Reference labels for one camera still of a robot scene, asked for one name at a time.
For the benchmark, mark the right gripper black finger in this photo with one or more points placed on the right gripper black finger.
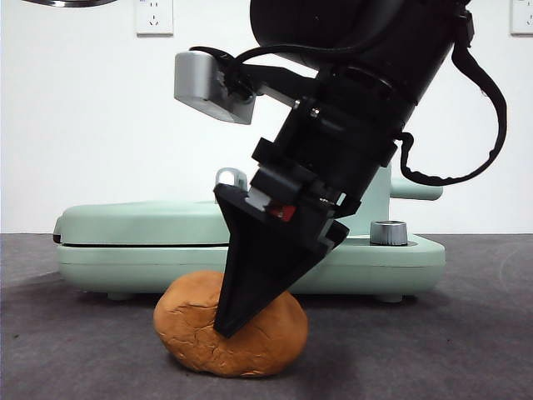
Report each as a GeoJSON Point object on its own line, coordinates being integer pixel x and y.
{"type": "Point", "coordinates": [266, 266]}

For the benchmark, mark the silver control knob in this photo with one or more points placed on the silver control knob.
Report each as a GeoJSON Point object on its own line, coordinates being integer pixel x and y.
{"type": "Point", "coordinates": [388, 233]}

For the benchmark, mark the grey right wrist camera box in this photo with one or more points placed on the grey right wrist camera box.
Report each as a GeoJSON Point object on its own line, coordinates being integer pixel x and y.
{"type": "Point", "coordinates": [200, 83]}

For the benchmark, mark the mint green breakfast machine base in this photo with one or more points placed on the mint green breakfast machine base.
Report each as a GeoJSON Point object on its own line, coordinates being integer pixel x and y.
{"type": "Point", "coordinates": [125, 271]}

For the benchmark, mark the brown potato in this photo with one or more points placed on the brown potato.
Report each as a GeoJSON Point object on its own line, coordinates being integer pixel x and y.
{"type": "Point", "coordinates": [187, 333]}

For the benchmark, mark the glass pot lid green knob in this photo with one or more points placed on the glass pot lid green knob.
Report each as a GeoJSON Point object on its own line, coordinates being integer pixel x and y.
{"type": "Point", "coordinates": [71, 2]}

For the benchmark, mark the white wall socket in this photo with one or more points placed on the white wall socket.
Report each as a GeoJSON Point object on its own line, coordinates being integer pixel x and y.
{"type": "Point", "coordinates": [522, 18]}
{"type": "Point", "coordinates": [153, 18]}

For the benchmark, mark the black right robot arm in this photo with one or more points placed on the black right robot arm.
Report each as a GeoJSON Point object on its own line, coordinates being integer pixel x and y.
{"type": "Point", "coordinates": [375, 33]}

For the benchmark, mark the mint green griddle lid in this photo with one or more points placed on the mint green griddle lid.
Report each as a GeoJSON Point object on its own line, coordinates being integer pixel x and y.
{"type": "Point", "coordinates": [125, 221]}

